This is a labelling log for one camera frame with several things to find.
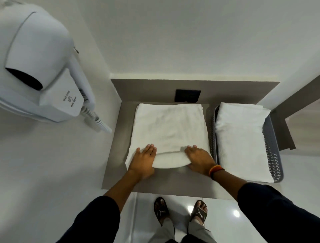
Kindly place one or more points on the person's right hand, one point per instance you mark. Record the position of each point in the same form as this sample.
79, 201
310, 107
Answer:
200, 160

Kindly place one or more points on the person's left hand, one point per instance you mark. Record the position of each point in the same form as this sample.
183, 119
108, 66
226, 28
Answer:
142, 164

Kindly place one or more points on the person's right fingers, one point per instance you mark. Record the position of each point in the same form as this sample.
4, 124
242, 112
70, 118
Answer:
191, 148

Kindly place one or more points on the person's left little finger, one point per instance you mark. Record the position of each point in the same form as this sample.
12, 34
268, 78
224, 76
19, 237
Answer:
138, 151

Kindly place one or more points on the person's left middle finger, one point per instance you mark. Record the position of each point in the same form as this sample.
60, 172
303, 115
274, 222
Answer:
150, 148

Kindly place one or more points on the white towel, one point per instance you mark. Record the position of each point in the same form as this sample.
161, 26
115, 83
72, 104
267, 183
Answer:
170, 127
241, 140

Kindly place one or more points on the person's left forearm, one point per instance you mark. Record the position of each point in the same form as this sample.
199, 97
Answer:
122, 189

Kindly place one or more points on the person's right forearm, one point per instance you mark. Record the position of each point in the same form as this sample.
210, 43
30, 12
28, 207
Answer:
228, 184

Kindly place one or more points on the person's black left sandal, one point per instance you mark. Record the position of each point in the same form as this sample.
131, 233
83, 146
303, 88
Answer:
161, 210

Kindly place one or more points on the person's black sandal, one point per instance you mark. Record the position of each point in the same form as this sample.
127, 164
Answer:
199, 212
161, 210

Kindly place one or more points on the person's black right sandal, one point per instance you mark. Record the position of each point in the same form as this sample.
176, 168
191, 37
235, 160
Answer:
199, 212

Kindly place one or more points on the person's dark left sleeve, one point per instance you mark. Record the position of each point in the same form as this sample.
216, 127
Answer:
96, 221

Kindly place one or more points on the person's dark sleeve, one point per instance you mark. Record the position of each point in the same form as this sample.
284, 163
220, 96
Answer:
96, 221
277, 215

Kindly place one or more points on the grey plastic basket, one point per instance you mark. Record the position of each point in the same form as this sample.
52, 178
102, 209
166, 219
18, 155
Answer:
273, 155

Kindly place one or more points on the grey trousers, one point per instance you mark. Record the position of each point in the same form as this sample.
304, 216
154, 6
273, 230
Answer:
197, 232

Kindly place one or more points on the person's dark right sleeve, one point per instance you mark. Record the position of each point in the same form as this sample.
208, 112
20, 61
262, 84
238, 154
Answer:
277, 215

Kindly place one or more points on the black wall socket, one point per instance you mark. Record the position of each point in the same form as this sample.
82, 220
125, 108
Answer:
187, 96

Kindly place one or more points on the white wall hair dryer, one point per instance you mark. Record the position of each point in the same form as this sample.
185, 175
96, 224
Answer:
37, 62

